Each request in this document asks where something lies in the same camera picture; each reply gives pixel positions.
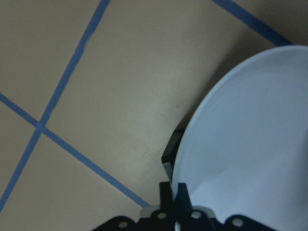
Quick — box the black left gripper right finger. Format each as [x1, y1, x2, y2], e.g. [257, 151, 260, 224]
[177, 183, 192, 214]

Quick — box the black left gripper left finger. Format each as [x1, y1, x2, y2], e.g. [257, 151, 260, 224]
[159, 182, 173, 217]

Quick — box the light blue plate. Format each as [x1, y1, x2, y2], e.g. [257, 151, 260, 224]
[172, 45, 308, 231]

